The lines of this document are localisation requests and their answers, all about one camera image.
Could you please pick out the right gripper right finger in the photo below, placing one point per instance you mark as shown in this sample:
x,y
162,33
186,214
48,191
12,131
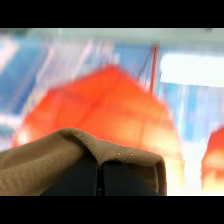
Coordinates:
x,y
128,180

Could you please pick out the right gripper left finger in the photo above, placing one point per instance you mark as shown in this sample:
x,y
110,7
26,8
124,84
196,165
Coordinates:
x,y
78,180

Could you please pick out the brown garment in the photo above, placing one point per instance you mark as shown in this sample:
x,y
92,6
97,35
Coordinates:
x,y
30,166

